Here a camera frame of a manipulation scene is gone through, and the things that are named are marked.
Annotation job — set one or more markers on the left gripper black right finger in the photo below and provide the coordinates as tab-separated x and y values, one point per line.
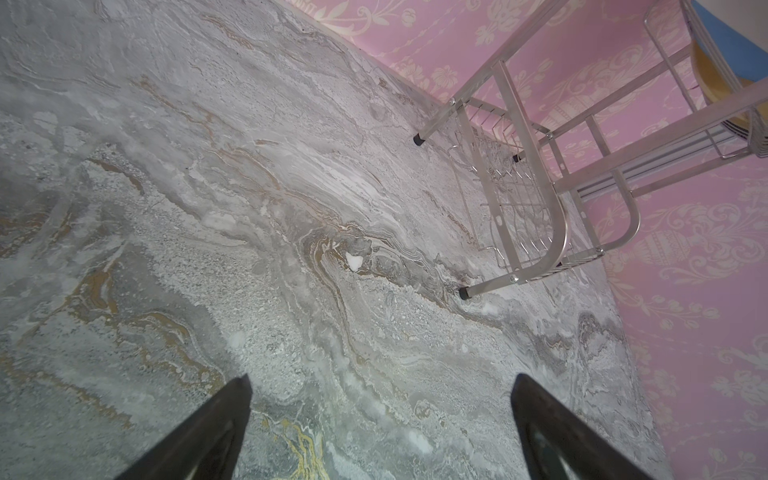
556	444

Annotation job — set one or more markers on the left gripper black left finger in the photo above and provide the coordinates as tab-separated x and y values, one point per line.
206	445

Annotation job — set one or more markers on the silver metal dish rack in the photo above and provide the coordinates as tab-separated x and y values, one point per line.
561	197

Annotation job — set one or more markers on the yellow plate with bear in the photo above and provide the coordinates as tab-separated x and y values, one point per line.
750	125

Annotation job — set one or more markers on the blue striped plate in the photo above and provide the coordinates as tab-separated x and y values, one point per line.
739	30

